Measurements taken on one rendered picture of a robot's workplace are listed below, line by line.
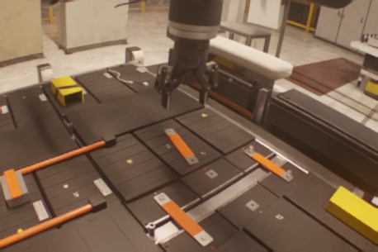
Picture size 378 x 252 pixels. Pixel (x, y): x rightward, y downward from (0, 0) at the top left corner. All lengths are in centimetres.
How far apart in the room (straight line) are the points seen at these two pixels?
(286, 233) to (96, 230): 36
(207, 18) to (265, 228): 42
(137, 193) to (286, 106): 49
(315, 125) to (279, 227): 34
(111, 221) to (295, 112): 57
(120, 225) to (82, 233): 7
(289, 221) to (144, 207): 30
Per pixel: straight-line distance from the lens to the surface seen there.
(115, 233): 50
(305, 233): 59
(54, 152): 70
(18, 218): 58
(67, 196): 59
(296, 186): 68
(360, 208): 67
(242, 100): 92
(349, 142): 77
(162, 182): 60
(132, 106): 86
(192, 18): 53
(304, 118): 80
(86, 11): 488
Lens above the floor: 142
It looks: 31 degrees down
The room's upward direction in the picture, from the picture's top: 7 degrees clockwise
